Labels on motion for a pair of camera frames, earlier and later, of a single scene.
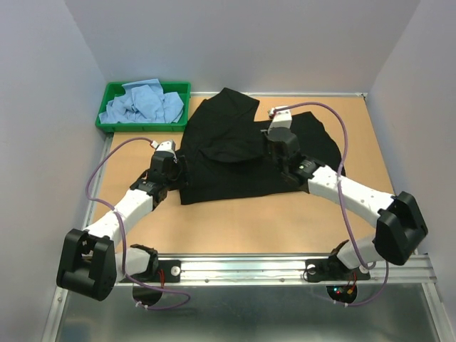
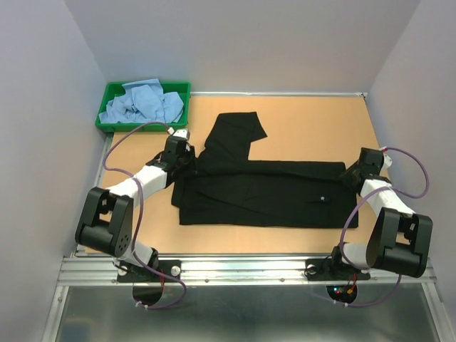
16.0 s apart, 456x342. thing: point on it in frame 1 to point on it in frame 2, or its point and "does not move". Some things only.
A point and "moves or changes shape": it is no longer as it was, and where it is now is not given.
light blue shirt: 143,102 does not move
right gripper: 268,139 to 346,175
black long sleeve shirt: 226,156 moves or changes shape
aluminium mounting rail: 280,270 does not move
